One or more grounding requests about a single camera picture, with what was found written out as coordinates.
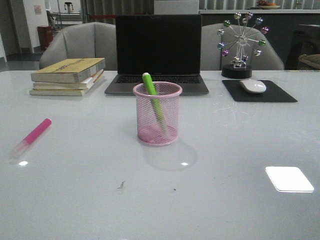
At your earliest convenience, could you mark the white computer mouse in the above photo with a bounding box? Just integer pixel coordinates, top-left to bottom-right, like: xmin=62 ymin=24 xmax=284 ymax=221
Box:
xmin=239 ymin=79 xmax=267 ymax=94

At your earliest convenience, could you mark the black mouse pad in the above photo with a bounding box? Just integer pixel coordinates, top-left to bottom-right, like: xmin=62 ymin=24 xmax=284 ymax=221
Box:
xmin=222 ymin=79 xmax=299 ymax=103

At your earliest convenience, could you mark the grey open laptop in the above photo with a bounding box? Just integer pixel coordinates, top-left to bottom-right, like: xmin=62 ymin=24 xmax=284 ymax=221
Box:
xmin=104 ymin=14 xmax=209 ymax=96

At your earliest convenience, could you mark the red trash bin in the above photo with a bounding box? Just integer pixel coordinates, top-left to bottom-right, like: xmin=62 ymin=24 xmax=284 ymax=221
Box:
xmin=37 ymin=26 xmax=53 ymax=51

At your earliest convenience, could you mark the green highlighter pen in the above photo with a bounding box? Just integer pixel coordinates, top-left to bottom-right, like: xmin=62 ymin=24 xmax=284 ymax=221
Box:
xmin=142 ymin=72 xmax=168 ymax=135

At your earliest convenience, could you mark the bottom pale book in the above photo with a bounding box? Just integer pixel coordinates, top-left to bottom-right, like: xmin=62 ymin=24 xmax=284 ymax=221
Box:
xmin=29 ymin=76 xmax=102 ymax=96

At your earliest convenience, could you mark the right grey armchair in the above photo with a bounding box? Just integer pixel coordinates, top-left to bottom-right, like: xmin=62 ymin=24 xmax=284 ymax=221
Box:
xmin=200 ymin=23 xmax=285 ymax=71

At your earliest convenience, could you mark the top yellow book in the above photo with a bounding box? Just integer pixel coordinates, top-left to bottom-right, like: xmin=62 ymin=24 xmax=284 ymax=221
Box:
xmin=31 ymin=58 xmax=106 ymax=84

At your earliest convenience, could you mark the ferris wheel desk toy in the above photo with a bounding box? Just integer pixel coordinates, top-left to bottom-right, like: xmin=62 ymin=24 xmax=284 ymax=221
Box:
xmin=216 ymin=11 xmax=267 ymax=79

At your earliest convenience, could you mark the pink mesh pen holder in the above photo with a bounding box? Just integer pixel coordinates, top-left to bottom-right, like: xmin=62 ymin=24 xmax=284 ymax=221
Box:
xmin=133 ymin=81 xmax=182 ymax=146

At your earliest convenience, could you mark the fruit bowl on counter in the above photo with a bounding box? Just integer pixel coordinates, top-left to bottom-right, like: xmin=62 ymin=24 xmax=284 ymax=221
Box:
xmin=257 ymin=0 xmax=280 ymax=10

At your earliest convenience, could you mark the left grey armchair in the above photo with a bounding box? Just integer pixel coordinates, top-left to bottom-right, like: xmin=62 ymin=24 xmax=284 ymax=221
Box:
xmin=39 ymin=22 xmax=118 ymax=71

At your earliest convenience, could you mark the pink highlighter pen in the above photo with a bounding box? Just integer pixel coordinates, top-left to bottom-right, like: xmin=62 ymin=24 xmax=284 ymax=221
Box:
xmin=10 ymin=118 xmax=52 ymax=159

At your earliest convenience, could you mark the middle white book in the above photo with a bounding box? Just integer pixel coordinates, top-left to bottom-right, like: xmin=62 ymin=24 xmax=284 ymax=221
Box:
xmin=33 ymin=70 xmax=104 ymax=90

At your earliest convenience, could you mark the grey armchair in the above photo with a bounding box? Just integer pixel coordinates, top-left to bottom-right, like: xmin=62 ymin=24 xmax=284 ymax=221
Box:
xmin=39 ymin=22 xmax=118 ymax=71
xmin=200 ymin=23 xmax=285 ymax=71

